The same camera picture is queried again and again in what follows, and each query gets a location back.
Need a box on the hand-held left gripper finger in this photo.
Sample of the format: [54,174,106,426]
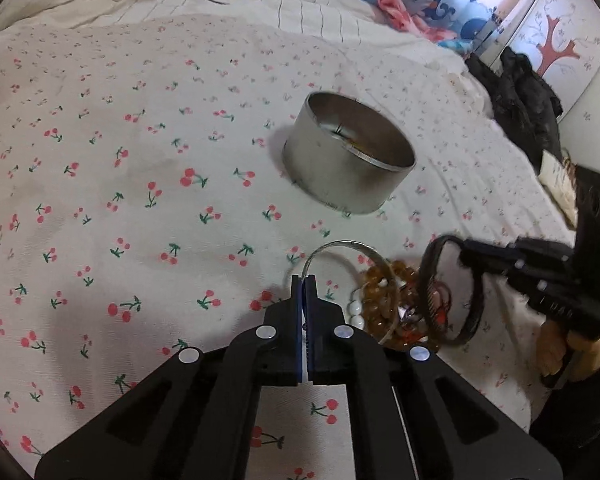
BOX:
[34,275,306,480]
[305,275,563,480]

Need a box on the wardrobe with tree decal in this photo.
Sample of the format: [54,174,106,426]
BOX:
[480,0,600,126]

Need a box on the black bangle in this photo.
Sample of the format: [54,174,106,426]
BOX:
[418,234,486,347]

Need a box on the black jacket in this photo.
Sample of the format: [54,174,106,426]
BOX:
[465,47,566,176]

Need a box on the silver bangle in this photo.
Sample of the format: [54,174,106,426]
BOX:
[302,240,401,346]

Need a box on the white bead bracelet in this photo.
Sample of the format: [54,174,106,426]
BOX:
[347,297,366,331]

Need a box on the person's right hand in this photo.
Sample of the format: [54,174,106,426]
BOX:
[536,321,600,377]

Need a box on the round metal tin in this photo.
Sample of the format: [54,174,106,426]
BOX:
[281,91,417,216]

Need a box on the cherry print blanket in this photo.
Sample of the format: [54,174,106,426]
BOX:
[0,12,581,480]

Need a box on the person's right forearm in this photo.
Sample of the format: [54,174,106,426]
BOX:
[529,355,600,453]

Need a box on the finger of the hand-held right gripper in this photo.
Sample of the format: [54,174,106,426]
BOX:
[458,255,542,282]
[459,236,577,267]

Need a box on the amber bead bracelet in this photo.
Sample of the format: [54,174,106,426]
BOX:
[352,259,446,353]

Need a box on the pink cloth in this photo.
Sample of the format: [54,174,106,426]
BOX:
[375,0,456,43]

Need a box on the red string bracelet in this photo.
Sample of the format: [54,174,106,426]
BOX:
[426,280,454,332]

